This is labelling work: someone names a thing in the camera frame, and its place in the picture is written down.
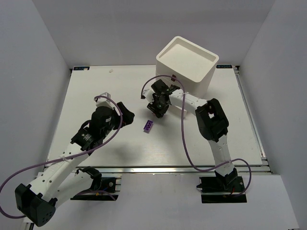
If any aluminium rail front edge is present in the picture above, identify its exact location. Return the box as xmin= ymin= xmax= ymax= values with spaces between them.
xmin=69 ymin=165 xmax=272 ymax=175

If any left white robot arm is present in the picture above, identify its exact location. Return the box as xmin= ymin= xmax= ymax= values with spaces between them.
xmin=15 ymin=102 xmax=135 ymax=227

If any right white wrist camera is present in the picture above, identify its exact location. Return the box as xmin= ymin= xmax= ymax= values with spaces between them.
xmin=141 ymin=88 xmax=154 ymax=104

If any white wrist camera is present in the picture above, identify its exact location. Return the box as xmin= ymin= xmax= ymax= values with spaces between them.
xmin=94 ymin=92 xmax=113 ymax=109
xmin=141 ymin=88 xmax=154 ymax=104

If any blue label sticker left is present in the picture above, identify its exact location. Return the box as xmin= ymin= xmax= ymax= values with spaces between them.
xmin=73 ymin=66 xmax=90 ymax=71

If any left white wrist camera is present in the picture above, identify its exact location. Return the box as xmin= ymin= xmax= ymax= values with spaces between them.
xmin=94 ymin=92 xmax=113 ymax=109

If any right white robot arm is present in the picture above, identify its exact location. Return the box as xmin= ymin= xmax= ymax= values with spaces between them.
xmin=141 ymin=80 xmax=237 ymax=185

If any blue label sticker right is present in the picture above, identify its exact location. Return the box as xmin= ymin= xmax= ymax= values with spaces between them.
xmin=216 ymin=64 xmax=233 ymax=69

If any white three-drawer storage box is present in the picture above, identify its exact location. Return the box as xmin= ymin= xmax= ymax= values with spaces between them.
xmin=154 ymin=35 xmax=220 ymax=113

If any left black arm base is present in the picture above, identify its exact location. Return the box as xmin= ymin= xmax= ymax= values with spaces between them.
xmin=71 ymin=167 xmax=121 ymax=201

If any purple long lego brick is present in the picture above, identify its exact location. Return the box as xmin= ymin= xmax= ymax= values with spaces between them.
xmin=143 ymin=120 xmax=153 ymax=133

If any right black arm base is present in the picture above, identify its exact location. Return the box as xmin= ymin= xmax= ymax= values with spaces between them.
xmin=196 ymin=176 xmax=247 ymax=204

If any blue label sticker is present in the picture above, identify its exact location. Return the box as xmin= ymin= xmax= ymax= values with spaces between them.
xmin=73 ymin=66 xmax=90 ymax=71
xmin=216 ymin=64 xmax=233 ymax=69

